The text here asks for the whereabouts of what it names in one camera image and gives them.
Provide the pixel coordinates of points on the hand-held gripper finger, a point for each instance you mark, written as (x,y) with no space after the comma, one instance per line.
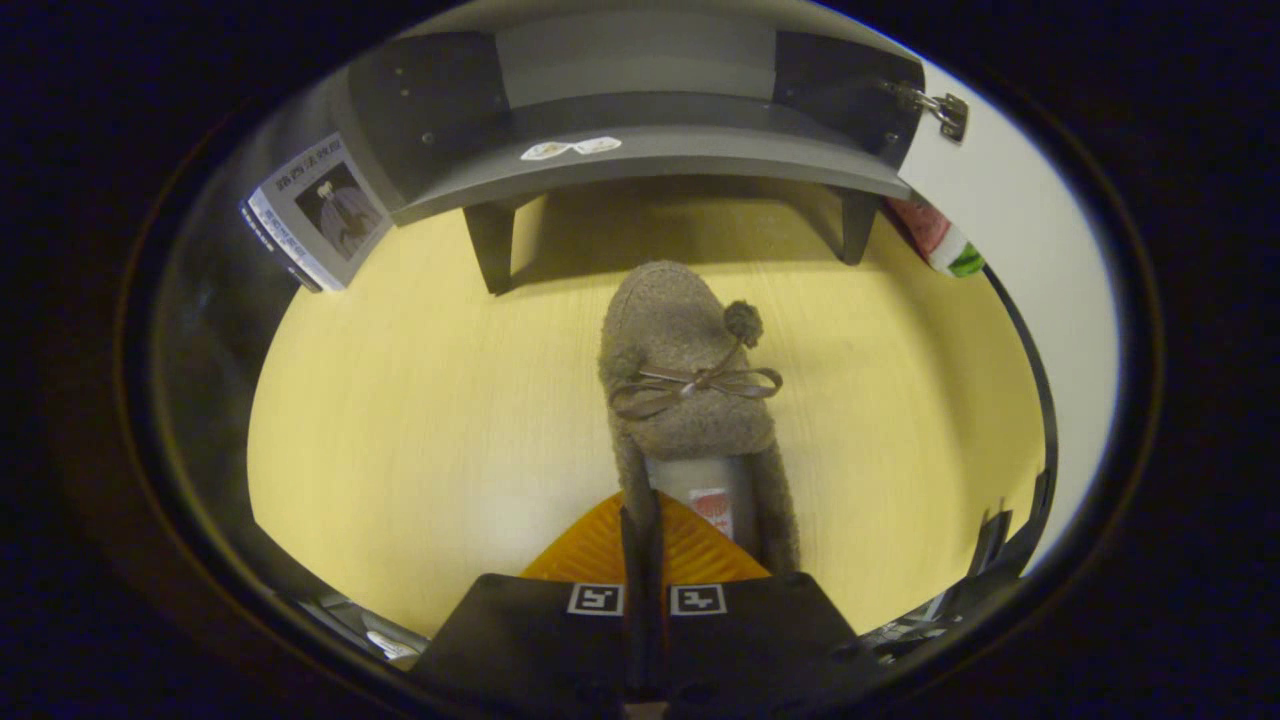
(633,640)
(655,640)

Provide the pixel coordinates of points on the brown fuzzy shoe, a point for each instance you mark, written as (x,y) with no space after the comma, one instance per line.
(680,330)

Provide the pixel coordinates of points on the dark grey shoe cabinet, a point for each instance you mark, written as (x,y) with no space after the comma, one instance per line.
(640,150)

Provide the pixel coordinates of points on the metal door hinge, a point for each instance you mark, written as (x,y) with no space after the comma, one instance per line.
(945,108)

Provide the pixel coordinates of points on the green striped red object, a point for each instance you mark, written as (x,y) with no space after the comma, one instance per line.
(940,245)

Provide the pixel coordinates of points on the grey box with portrait print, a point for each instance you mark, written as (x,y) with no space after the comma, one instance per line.
(325,210)

